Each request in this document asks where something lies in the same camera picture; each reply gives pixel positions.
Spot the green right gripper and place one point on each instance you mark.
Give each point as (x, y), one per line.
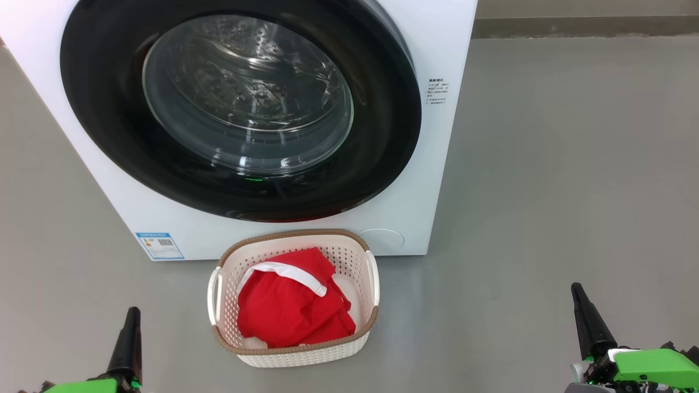
(650, 368)

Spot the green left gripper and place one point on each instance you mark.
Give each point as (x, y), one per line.
(82, 386)

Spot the red garment with white trim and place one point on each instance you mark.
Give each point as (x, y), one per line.
(289, 311)

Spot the black round washer door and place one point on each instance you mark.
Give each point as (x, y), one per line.
(377, 147)

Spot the white front-load washing machine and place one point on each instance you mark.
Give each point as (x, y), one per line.
(82, 185)

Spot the cream laundry basket brown rim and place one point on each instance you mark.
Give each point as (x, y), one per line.
(306, 355)

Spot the steel washing machine drum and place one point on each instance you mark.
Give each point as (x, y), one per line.
(240, 82)

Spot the blue energy label sticker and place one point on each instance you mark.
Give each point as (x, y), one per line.
(160, 246)

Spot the round white filter cover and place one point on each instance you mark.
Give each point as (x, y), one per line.
(382, 242)

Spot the small printed text sticker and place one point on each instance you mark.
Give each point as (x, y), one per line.
(438, 91)

